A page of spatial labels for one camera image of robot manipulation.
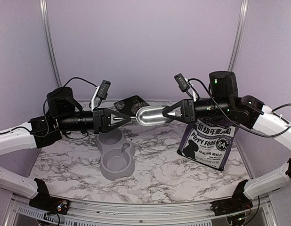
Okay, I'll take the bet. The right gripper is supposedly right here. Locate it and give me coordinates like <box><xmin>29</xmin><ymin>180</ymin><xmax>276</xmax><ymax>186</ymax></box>
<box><xmin>163</xmin><ymin>97</ymin><xmax>232</xmax><ymax>124</ymax></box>

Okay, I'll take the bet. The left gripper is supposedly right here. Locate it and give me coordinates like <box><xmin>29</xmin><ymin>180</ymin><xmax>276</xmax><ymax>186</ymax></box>
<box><xmin>57</xmin><ymin>107</ymin><xmax>131</xmax><ymax>134</ymax></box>

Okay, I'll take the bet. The metal food scoop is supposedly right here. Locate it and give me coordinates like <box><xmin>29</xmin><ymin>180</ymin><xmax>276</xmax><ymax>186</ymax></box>
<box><xmin>113</xmin><ymin>105</ymin><xmax>174</xmax><ymax>127</ymax></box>

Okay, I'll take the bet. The grey double pet bowl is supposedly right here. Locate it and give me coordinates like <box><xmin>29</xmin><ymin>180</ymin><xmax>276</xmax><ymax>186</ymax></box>
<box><xmin>97</xmin><ymin>129</ymin><xmax>135</xmax><ymax>181</ymax></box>

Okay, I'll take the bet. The purple pet food bag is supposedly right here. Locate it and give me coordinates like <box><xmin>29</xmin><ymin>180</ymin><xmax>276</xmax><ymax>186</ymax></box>
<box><xmin>177</xmin><ymin>119</ymin><xmax>238</xmax><ymax>171</ymax></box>

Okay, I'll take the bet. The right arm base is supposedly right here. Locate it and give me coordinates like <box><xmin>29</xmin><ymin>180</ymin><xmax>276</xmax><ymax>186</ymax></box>
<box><xmin>210</xmin><ymin>199</ymin><xmax>253</xmax><ymax>216</ymax></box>

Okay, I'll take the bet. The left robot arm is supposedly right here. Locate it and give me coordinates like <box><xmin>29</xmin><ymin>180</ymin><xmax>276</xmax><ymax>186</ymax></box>
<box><xmin>0</xmin><ymin>87</ymin><xmax>131</xmax><ymax>156</ymax></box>

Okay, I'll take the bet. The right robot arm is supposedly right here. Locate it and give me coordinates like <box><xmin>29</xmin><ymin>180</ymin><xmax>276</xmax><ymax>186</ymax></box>
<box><xmin>162</xmin><ymin>71</ymin><xmax>291</xmax><ymax>211</ymax></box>

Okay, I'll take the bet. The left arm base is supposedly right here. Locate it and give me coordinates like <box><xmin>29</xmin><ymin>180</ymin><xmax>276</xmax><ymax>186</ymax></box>
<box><xmin>29</xmin><ymin>198</ymin><xmax>70</xmax><ymax>215</ymax></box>

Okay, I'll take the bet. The black floral square plate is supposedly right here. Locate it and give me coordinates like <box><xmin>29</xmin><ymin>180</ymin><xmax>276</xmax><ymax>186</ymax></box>
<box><xmin>114</xmin><ymin>95</ymin><xmax>149</xmax><ymax>116</ymax></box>

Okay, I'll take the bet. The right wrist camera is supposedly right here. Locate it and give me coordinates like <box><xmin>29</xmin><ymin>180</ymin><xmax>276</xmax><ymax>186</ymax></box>
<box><xmin>174</xmin><ymin>73</ymin><xmax>200</xmax><ymax>101</ymax></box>

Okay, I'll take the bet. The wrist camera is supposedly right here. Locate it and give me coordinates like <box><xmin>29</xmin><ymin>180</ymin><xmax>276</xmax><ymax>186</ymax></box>
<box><xmin>174</xmin><ymin>73</ymin><xmax>200</xmax><ymax>101</ymax></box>
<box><xmin>90</xmin><ymin>80</ymin><xmax>111</xmax><ymax>111</ymax></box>

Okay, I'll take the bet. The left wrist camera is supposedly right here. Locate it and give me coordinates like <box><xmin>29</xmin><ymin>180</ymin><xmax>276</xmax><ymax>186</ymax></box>
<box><xmin>90</xmin><ymin>80</ymin><xmax>111</xmax><ymax>111</ymax></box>

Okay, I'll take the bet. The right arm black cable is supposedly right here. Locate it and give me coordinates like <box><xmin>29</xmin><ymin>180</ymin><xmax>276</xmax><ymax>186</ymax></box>
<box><xmin>187</xmin><ymin>77</ymin><xmax>291</xmax><ymax>137</ymax></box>

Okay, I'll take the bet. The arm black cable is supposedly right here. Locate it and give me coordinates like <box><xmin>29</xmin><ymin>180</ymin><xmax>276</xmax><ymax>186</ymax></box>
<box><xmin>187</xmin><ymin>77</ymin><xmax>291</xmax><ymax>137</ymax></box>
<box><xmin>0</xmin><ymin>77</ymin><xmax>101</xmax><ymax>142</ymax></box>

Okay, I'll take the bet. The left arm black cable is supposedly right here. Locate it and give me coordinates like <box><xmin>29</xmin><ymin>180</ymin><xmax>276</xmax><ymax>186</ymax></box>
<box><xmin>0</xmin><ymin>77</ymin><xmax>101</xmax><ymax>142</ymax></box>

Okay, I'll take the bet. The front aluminium rail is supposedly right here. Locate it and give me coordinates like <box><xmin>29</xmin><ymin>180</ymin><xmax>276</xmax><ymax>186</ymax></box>
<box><xmin>3</xmin><ymin>195</ymin><xmax>278</xmax><ymax>226</ymax></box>

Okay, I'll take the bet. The right aluminium frame post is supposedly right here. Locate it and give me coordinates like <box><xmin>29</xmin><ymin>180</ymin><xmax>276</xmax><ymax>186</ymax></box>
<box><xmin>228</xmin><ymin>0</ymin><xmax>249</xmax><ymax>71</ymax></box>

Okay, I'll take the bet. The aluminium frame post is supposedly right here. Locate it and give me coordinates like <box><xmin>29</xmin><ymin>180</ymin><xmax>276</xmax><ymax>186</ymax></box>
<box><xmin>228</xmin><ymin>0</ymin><xmax>249</xmax><ymax>71</ymax></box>
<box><xmin>40</xmin><ymin>0</ymin><xmax>62</xmax><ymax>87</ymax></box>

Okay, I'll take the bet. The left aluminium frame post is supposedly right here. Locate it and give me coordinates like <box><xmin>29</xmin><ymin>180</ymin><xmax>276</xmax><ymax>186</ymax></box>
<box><xmin>40</xmin><ymin>0</ymin><xmax>62</xmax><ymax>87</ymax></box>

